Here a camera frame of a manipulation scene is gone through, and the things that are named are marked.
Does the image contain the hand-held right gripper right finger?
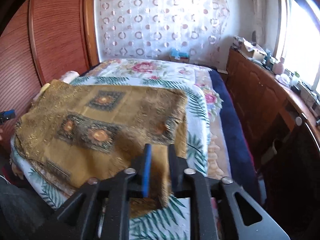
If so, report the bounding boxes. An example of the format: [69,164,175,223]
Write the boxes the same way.
[167,144,291,240]

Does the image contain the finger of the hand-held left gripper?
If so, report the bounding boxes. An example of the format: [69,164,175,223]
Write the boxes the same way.
[0,109,16,125]

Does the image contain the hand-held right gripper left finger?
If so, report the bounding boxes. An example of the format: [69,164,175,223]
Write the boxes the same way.
[56,144,153,240]

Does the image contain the golden patterned shirt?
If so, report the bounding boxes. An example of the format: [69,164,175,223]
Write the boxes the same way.
[11,83,188,218]

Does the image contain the yellow cloth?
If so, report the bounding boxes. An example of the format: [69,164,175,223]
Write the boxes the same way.
[40,83,55,94]

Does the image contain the palm leaf print blanket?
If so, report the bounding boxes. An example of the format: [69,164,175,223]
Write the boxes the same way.
[10,76,213,240]

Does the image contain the pale pillow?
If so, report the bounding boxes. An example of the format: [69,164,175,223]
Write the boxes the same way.
[61,70,81,83]

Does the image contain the navy blue blanket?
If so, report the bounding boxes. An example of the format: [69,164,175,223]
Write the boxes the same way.
[208,69,262,203]

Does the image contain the wooden louvred wardrobe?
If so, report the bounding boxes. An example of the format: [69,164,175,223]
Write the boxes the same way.
[0,0,100,143]

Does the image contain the person's dark grey clothing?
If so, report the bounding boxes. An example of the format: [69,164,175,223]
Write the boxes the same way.
[0,175,64,240]

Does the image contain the floral bedspread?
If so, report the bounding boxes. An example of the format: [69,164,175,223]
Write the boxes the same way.
[84,58,233,180]

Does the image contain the long wooden cabinet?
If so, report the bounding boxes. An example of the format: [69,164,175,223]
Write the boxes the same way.
[226,47,320,160]

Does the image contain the blue packet box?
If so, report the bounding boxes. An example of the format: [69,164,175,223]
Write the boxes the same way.
[169,51,191,63]

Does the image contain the black chair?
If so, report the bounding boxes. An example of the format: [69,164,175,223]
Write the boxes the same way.
[261,114,320,240]

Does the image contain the pale pink cloth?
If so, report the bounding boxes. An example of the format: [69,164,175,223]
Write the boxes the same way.
[277,74,291,85]

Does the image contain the open cardboard box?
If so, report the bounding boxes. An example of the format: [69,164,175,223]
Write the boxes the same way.
[239,39,267,61]

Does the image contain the sheer circle pattern curtain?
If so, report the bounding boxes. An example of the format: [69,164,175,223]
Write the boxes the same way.
[94,0,231,64]

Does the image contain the pink bottle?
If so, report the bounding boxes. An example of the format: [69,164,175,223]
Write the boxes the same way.
[274,57,286,75]

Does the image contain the patterned window curtain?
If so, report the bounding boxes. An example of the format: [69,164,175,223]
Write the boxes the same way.
[246,0,266,44]

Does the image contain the window with wooden frame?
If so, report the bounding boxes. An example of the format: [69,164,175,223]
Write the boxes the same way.
[275,0,320,94]

